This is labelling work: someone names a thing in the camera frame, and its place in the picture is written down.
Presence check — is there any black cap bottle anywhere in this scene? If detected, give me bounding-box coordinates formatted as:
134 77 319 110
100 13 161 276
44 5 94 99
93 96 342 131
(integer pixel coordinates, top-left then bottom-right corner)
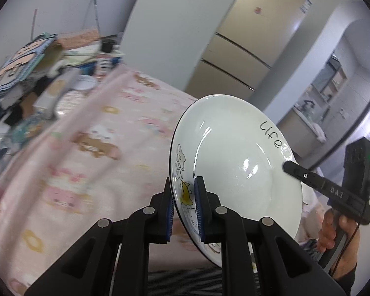
94 39 115 80

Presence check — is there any beige refrigerator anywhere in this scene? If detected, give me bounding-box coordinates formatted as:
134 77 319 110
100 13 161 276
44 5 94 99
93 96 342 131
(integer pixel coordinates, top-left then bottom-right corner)
186 0 311 100

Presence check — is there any small white dish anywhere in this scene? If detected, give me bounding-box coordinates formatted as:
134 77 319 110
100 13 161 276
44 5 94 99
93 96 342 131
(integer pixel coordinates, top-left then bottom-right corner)
71 75 97 92

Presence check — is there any pink cartoon tablecloth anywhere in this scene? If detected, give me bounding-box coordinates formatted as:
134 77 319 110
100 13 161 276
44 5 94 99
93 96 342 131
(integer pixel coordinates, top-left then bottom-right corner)
0 66 194 295

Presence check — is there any black cable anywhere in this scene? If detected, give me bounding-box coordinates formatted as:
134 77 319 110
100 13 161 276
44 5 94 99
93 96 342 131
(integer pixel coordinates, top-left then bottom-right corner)
331 221 362 277

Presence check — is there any person's right hand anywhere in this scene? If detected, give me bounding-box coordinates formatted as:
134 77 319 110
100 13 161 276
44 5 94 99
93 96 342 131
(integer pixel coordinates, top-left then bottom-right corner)
317 209 358 253

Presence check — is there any white plate with life text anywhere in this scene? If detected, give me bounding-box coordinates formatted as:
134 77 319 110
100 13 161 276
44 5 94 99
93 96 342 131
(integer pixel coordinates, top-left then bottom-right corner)
169 94 303 266

